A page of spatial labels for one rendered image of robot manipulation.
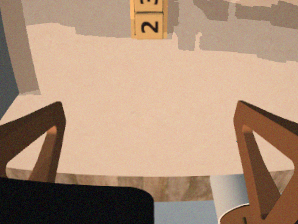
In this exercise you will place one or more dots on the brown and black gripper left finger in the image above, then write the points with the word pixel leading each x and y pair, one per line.
pixel 18 134

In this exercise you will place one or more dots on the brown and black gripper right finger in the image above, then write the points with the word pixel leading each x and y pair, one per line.
pixel 267 205

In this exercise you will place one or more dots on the tan number cube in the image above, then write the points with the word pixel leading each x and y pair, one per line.
pixel 149 25
pixel 149 5

